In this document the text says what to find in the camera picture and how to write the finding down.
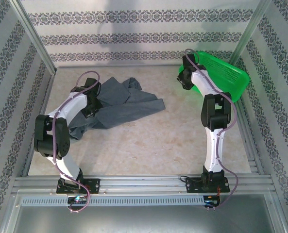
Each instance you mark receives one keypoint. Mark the grey t-shirt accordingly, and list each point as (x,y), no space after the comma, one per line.
(124,109)

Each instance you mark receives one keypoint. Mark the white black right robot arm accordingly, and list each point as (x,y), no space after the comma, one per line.
(213,143)

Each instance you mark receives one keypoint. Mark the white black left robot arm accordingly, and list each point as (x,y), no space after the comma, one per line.
(71,104)

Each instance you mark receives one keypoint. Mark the green plastic basket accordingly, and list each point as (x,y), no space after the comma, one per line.
(221,70)

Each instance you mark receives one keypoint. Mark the grey metal sheet panel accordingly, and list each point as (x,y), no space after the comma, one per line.
(143,221)

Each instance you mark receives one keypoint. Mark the aluminium side rail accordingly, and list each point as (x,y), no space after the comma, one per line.
(45,97)
(249,150)

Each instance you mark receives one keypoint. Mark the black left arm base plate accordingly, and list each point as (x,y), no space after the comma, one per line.
(94,185)

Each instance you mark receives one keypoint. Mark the aluminium corner post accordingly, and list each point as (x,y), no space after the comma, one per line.
(32,36)
(250,29)

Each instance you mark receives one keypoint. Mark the aluminium mounting rail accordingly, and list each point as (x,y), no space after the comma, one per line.
(143,182)

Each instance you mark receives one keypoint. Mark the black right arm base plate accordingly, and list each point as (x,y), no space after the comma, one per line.
(193,185)

